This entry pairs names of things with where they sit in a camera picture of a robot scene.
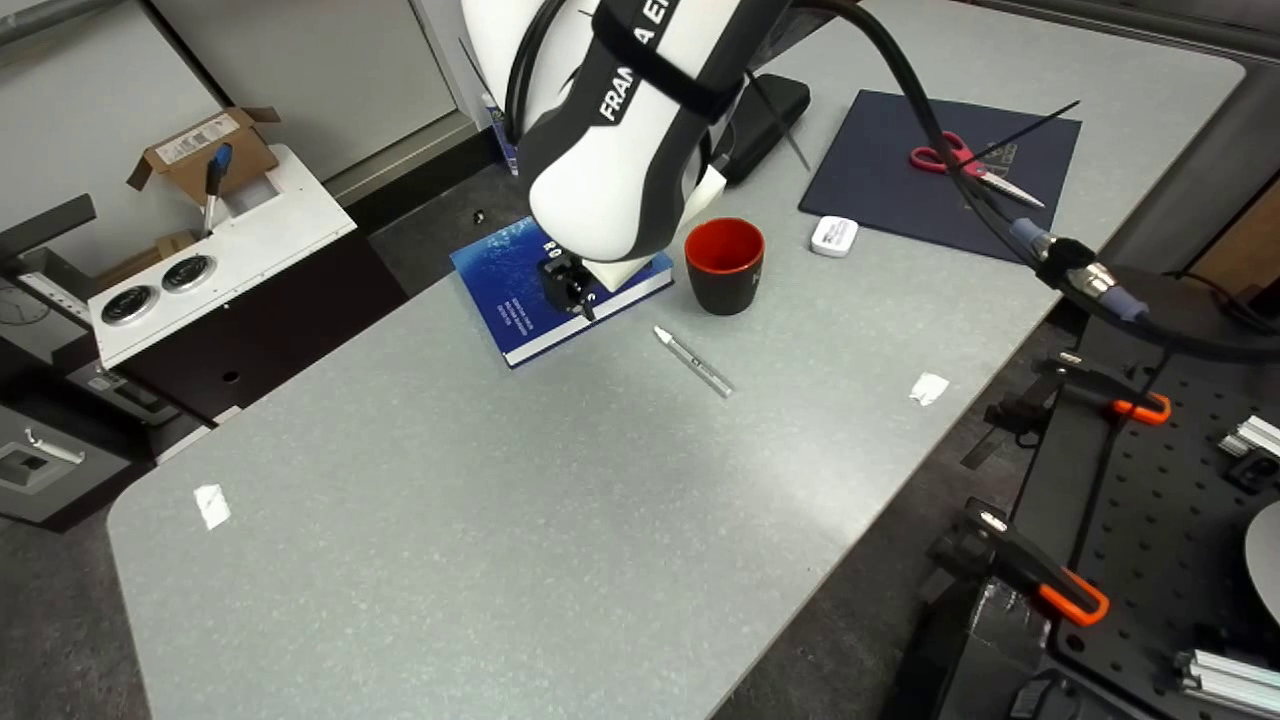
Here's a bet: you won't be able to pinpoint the navy Penn binder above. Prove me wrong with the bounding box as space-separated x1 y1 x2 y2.
796 89 1082 264

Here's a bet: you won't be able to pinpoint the white side table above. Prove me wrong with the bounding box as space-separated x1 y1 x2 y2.
53 146 358 374

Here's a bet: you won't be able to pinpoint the blue hardcover book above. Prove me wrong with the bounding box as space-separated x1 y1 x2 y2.
446 217 678 374

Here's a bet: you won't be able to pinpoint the black perforated mounting board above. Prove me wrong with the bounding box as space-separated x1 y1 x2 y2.
1046 318 1280 720

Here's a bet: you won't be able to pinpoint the silver aluminium extrusion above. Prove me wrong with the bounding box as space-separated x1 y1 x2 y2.
1170 645 1280 720
1216 411 1280 470

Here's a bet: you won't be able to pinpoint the small white square device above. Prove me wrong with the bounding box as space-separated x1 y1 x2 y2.
805 211 863 259

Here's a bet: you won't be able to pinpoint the black cable with metal connector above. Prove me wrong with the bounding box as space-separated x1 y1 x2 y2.
796 0 1280 368

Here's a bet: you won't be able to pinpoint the open cardboard box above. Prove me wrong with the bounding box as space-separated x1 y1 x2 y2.
124 105 288 211

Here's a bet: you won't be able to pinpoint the gray filing cabinet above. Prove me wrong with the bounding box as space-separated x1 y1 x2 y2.
0 401 132 534

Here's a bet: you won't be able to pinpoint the thin white pen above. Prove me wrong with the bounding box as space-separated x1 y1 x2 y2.
649 320 738 406

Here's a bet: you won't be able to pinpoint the red handled scissors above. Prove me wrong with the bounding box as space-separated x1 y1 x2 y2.
909 129 1053 211

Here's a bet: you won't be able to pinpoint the orange black bar clamp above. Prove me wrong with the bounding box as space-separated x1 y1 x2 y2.
932 495 1115 633
982 350 1181 440

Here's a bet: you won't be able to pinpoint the black mug red inside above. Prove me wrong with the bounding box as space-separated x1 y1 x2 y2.
678 217 772 320

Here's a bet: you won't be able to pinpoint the white tape label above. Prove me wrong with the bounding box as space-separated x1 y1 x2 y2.
192 479 234 534
909 368 955 409

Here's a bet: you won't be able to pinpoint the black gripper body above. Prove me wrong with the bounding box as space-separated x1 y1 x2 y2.
532 238 590 287

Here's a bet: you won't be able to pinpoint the black cabinet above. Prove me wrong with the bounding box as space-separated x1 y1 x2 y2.
0 191 222 437

